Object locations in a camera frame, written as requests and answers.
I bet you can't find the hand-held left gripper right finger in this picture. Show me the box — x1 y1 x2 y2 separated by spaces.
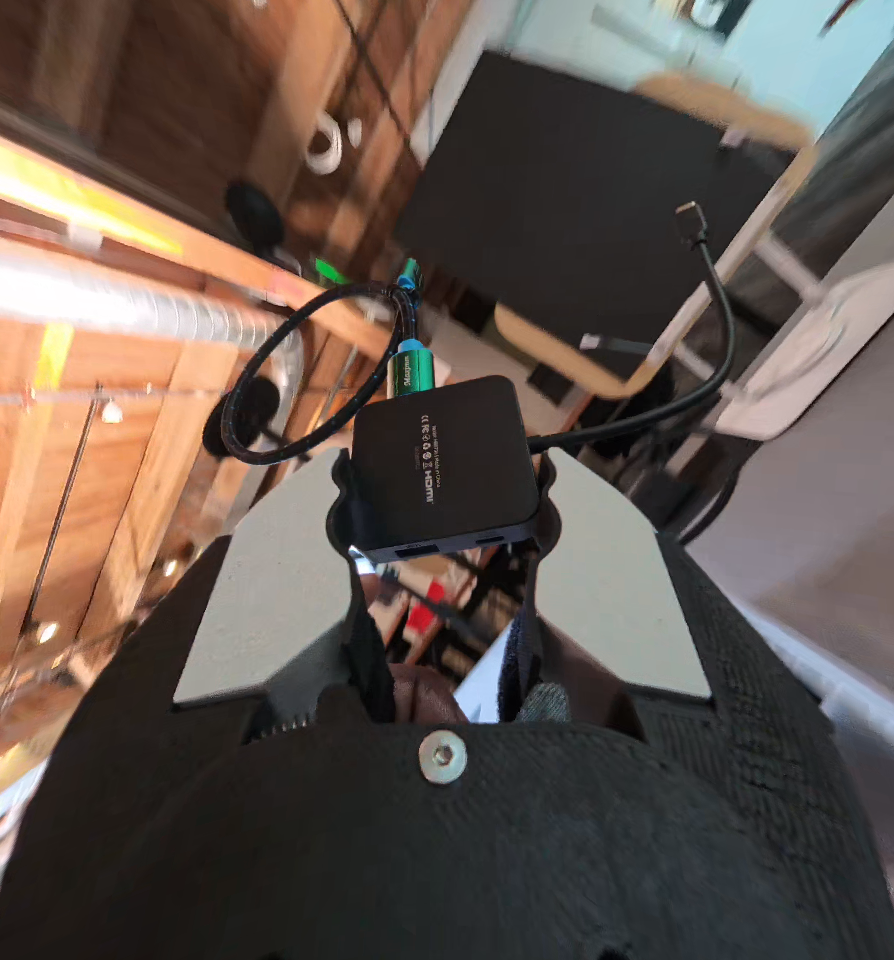
498 448 716 723

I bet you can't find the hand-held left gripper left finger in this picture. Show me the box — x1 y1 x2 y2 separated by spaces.
171 448 381 720

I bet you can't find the black USB hub with cable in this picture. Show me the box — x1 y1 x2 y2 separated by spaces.
351 201 738 566

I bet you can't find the black braided green-plug cable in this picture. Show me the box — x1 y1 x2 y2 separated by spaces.
220 257 442 468

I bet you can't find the person's left hand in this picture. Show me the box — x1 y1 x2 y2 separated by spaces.
387 663 469 725

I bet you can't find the red plastic bin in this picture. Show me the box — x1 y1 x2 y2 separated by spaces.
404 598 450 640

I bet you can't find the black board on white stand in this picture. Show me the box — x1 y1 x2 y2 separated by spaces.
390 51 894 445

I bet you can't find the silver air duct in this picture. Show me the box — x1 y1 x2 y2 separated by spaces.
0 246 307 408

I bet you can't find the white cable coil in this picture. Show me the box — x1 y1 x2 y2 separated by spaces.
303 111 348 179

